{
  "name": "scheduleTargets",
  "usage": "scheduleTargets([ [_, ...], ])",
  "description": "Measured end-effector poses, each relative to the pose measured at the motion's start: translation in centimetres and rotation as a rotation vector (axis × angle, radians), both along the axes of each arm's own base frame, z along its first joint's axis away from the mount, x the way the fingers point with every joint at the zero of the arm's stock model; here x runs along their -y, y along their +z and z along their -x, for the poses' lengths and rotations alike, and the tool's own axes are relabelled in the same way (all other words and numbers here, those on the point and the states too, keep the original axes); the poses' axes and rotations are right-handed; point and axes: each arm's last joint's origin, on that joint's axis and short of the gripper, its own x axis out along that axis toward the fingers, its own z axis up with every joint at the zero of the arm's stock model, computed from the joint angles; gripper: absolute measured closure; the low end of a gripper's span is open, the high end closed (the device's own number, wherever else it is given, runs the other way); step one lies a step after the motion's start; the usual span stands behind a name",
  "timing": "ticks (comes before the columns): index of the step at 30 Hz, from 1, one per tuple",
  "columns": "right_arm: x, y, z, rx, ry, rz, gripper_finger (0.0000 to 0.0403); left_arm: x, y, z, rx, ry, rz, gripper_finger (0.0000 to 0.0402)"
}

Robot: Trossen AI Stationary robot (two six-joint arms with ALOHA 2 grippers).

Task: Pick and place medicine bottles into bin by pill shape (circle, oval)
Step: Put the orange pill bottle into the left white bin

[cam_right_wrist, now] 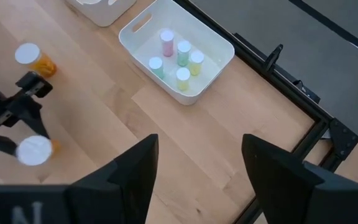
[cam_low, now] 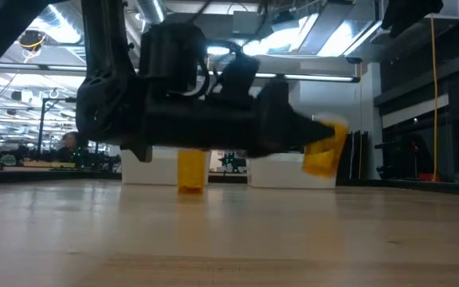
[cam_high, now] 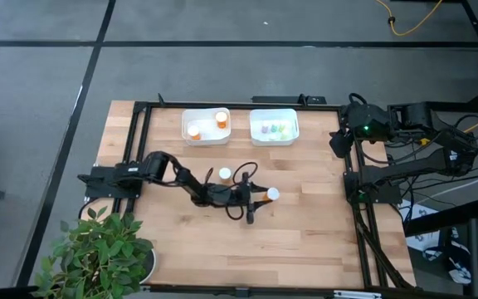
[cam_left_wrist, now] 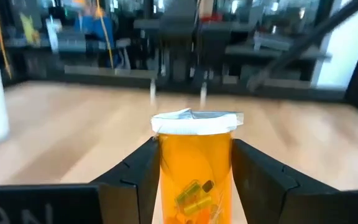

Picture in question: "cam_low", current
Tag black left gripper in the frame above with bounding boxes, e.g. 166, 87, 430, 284
145, 78, 336, 159

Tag amber pill bottle white cap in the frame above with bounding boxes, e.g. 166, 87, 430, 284
301, 113, 350, 179
176, 149, 207, 195

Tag white plastic bin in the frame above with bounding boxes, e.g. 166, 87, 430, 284
120, 146, 213, 187
247, 153, 338, 190

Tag large white ceiling unit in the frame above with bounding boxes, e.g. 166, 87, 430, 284
423, 0, 459, 20

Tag black curtain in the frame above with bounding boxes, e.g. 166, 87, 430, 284
339, 130, 370, 187

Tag black robot with green lights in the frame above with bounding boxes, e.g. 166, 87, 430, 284
218, 150, 249, 174

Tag long ceiling light bar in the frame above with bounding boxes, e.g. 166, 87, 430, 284
0, 61, 361, 84

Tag black machine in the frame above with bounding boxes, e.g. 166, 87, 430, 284
375, 133, 434, 180

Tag red box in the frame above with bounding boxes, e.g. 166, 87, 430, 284
418, 171, 441, 183

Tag person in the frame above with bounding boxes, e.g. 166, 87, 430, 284
56, 131, 91, 165

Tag long wooden workbench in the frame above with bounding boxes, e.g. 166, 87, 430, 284
0, 160, 121, 187

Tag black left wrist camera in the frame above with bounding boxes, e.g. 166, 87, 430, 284
212, 49, 261, 109

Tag yellow power cable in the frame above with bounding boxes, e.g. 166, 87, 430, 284
430, 18, 441, 183

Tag silver round air duct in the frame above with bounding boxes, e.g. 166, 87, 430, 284
135, 0, 167, 24

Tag black gantry frame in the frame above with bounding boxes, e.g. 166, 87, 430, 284
37, 96, 80, 160

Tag black reel with yellow cord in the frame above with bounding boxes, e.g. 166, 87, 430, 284
18, 29, 48, 64

